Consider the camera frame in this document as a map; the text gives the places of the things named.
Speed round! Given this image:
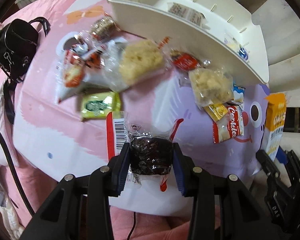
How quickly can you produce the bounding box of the white plastic bin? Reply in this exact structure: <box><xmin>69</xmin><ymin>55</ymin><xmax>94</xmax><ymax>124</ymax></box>
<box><xmin>106</xmin><ymin>0</ymin><xmax>270</xmax><ymax>84</ymax></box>

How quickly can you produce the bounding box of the white and red snack bag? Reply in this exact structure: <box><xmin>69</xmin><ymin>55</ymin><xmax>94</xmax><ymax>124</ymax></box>
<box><xmin>54</xmin><ymin>36</ymin><xmax>130</xmax><ymax>104</ymax></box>

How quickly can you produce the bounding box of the thin black cable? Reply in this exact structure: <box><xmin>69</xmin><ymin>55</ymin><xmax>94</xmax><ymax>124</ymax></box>
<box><xmin>127</xmin><ymin>211</ymin><xmax>138</xmax><ymax>240</ymax></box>

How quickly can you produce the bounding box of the crumbly yellow snack packet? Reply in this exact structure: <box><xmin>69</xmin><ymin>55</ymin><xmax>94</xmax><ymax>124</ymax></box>
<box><xmin>189</xmin><ymin>66</ymin><xmax>234</xmax><ymax>108</ymax></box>

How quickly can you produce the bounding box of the thick black cable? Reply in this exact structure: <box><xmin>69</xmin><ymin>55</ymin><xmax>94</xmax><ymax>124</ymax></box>
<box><xmin>0</xmin><ymin>121</ymin><xmax>37</xmax><ymax>217</ymax></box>

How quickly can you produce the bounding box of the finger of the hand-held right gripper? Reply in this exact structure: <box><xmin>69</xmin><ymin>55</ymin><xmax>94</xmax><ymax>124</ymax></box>
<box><xmin>286</xmin><ymin>150</ymin><xmax>300</xmax><ymax>190</ymax></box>
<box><xmin>255</xmin><ymin>150</ymin><xmax>283</xmax><ymax>190</ymax></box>

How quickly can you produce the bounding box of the blue wrapped candy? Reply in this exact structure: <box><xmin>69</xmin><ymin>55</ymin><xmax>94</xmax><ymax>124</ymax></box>
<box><xmin>237</xmin><ymin>44</ymin><xmax>250</xmax><ymax>62</ymax></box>

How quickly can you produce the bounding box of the dark cake snack packet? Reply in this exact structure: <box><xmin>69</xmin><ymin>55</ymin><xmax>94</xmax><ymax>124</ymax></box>
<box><xmin>106</xmin><ymin>111</ymin><xmax>184</xmax><ymax>192</ymax></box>

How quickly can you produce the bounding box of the brown round snack packet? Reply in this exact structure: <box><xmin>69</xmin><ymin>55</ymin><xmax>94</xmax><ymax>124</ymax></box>
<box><xmin>90</xmin><ymin>16</ymin><xmax>120</xmax><ymax>40</ymax></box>

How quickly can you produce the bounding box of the green snack packet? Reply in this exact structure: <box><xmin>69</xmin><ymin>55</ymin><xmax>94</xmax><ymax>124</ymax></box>
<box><xmin>79</xmin><ymin>91</ymin><xmax>122</xmax><ymax>122</ymax></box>

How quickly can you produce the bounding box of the white printed snack packet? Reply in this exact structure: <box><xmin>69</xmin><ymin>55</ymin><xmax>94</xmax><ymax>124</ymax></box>
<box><xmin>167</xmin><ymin>2</ymin><xmax>208</xmax><ymax>29</ymax></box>

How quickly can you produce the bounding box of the white floral cloth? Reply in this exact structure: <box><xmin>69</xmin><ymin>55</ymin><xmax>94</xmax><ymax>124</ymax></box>
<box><xmin>250</xmin><ymin>0</ymin><xmax>300</xmax><ymax>95</ymax></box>

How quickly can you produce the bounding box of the small yellow snack packet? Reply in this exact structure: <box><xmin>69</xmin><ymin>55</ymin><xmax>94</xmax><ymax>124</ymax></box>
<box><xmin>203</xmin><ymin>102</ymin><xmax>229</xmax><ymax>123</ymax></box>

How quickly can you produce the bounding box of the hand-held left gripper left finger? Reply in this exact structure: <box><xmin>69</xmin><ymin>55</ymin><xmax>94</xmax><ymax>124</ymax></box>
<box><xmin>22</xmin><ymin>142</ymin><xmax>130</xmax><ymax>240</ymax></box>

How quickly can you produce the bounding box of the white and red cookie packet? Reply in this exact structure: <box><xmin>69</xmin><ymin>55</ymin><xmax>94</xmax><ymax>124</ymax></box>
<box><xmin>212</xmin><ymin>104</ymin><xmax>245</xmax><ymax>144</ymax></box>

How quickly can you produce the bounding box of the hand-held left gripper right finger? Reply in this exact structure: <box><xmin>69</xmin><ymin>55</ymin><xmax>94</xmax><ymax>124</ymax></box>
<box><xmin>172</xmin><ymin>142</ymin><xmax>278</xmax><ymax>240</ymax></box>

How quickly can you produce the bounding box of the black shoulder bag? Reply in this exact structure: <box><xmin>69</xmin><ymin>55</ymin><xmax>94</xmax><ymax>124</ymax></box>
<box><xmin>0</xmin><ymin>19</ymin><xmax>51</xmax><ymax>125</ymax></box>

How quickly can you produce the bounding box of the puffed rice cake packet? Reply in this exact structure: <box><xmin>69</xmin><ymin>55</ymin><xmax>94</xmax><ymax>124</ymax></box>
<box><xmin>104</xmin><ymin>39</ymin><xmax>165</xmax><ymax>93</ymax></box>

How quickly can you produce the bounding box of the dark red snack packet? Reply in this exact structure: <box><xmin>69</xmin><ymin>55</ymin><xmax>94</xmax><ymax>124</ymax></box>
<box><xmin>170</xmin><ymin>50</ymin><xmax>203</xmax><ymax>72</ymax></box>

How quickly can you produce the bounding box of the yellow and white oat packet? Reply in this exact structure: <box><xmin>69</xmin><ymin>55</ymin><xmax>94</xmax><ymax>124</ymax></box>
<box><xmin>261</xmin><ymin>92</ymin><xmax>287</xmax><ymax>162</ymax></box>

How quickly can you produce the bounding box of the pale yellow candy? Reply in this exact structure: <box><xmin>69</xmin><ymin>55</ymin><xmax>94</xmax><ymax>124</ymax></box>
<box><xmin>224</xmin><ymin>31</ymin><xmax>240</xmax><ymax>50</ymax></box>

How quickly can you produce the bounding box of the blue and white candy packet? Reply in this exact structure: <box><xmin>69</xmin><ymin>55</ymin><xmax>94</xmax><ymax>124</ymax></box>
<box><xmin>231</xmin><ymin>84</ymin><xmax>247</xmax><ymax>104</ymax></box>

